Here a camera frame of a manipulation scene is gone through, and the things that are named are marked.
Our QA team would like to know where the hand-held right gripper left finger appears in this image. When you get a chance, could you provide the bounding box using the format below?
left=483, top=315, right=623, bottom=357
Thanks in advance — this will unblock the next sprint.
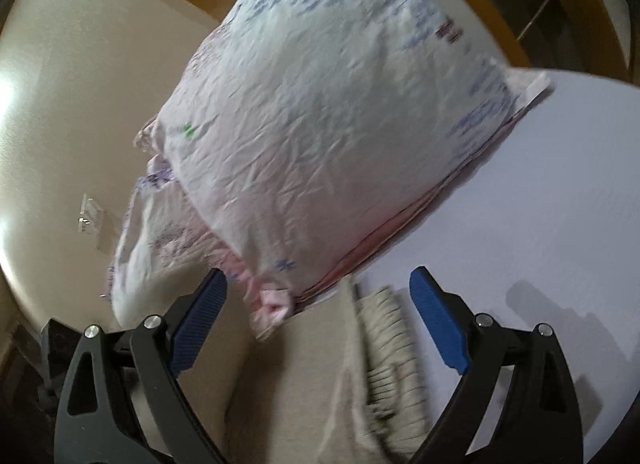
left=54, top=267, right=229, bottom=464

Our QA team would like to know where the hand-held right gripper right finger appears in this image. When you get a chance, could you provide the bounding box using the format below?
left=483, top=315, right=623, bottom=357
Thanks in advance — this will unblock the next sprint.
left=409, top=266, right=585, bottom=464

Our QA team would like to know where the beige fringed cloth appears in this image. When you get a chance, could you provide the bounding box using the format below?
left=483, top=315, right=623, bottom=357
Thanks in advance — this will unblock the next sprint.
left=227, top=278, right=443, bottom=464

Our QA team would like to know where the white wall socket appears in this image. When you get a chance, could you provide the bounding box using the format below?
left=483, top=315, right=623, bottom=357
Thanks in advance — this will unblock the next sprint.
left=76, top=197, right=107, bottom=236

